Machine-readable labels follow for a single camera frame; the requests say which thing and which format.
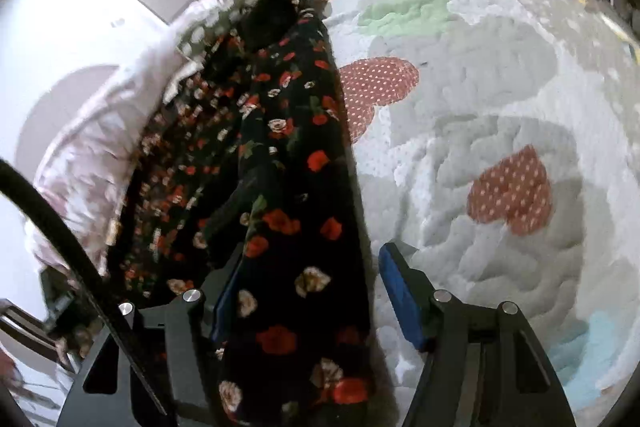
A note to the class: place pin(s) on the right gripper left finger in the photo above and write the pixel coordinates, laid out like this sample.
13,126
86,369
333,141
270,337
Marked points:
217,289

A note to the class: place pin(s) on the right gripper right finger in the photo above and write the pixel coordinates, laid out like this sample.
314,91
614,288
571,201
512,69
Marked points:
413,297

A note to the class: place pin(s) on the black floral garment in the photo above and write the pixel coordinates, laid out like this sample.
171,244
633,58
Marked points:
249,156

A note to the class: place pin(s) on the pink floral comforter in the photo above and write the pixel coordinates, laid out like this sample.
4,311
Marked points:
86,169

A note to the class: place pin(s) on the heart patchwork quilt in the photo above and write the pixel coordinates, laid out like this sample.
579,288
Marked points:
499,139

